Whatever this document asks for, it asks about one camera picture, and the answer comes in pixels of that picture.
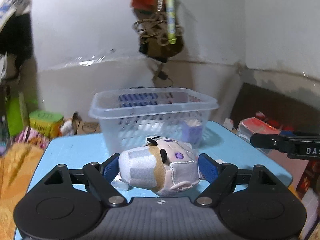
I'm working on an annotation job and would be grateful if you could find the white purple plush toy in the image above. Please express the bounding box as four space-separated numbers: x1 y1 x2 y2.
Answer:
111 136 201 197

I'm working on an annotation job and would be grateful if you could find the bright green bag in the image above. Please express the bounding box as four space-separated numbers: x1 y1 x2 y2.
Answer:
6 96 24 136

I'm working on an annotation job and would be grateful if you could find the red white box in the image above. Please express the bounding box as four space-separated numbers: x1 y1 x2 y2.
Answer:
237 117 281 140

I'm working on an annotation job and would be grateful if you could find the black hanging garment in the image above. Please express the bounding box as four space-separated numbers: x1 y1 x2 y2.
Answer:
0 12 34 80

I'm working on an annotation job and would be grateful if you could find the blue striped packet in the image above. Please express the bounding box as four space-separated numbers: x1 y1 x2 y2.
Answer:
118 93 159 108

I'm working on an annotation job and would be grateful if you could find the black power adapter with cable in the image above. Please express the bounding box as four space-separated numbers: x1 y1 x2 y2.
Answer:
130 71 174 89

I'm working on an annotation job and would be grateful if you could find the brown hanging bag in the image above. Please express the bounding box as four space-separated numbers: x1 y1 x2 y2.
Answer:
132 0 185 58

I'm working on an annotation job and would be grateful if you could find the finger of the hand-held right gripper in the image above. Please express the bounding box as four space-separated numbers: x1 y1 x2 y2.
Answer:
250 131 320 159

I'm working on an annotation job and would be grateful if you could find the orange patterned blanket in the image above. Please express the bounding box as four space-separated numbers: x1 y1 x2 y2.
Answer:
0 127 50 240

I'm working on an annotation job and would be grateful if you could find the green patterned umbrella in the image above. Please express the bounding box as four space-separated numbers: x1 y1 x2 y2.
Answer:
164 0 177 45

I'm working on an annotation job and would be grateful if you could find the white blue printed cloth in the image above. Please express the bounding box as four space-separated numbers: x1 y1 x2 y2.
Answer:
0 0 31 30

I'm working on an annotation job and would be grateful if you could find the brown cardboard box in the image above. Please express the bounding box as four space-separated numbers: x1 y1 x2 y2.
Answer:
76 120 101 135

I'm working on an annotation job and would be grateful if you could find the clear plastic basket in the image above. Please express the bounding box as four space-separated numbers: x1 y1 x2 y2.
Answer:
89 87 219 156

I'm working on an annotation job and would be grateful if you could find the purple paper cup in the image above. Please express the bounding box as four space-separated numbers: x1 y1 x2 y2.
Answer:
182 120 203 144

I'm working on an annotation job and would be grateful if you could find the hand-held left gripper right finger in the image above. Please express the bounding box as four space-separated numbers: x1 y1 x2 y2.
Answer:
194 153 274 207

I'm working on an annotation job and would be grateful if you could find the green yellow box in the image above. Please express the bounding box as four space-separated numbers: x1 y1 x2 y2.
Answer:
29 110 64 138

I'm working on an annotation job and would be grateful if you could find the dark wooden board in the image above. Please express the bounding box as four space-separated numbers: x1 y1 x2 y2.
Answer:
230 82 320 132

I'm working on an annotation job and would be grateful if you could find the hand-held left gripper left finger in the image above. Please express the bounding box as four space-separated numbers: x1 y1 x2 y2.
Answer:
44 153 125 207

